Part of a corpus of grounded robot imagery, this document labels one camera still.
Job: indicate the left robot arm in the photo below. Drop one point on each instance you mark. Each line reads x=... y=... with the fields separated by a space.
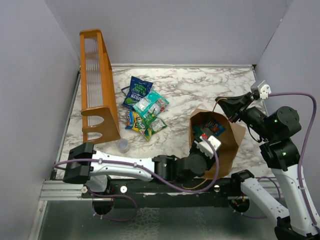
x=84 y=162

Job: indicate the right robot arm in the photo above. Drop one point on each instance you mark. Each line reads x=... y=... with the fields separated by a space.
x=298 y=219

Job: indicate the green yellow snack packet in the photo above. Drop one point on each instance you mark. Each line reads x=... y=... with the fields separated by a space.
x=150 y=125

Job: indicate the orange wooden rack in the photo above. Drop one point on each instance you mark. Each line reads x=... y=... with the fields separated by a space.
x=100 y=121

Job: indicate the brown paper bag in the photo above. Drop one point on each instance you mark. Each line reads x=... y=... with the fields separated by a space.
x=231 y=138

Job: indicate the small clear plastic cup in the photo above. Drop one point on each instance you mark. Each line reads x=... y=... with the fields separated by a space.
x=123 y=145

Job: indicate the yellow M&M's packet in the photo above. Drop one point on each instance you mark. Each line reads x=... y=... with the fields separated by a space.
x=136 y=120

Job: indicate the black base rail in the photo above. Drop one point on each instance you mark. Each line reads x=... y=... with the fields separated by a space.
x=128 y=193

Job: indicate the small blue candy bar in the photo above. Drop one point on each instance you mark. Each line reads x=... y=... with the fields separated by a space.
x=129 y=120

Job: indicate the dark blue snack packet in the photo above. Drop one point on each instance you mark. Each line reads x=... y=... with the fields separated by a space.
x=125 y=90

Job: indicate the blue Burts crisps packet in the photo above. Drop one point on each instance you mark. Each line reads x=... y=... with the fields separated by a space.
x=138 y=90

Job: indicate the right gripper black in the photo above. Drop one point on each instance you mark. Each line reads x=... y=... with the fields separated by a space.
x=233 y=105

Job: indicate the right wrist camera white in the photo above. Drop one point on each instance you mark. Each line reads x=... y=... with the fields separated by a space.
x=260 y=90

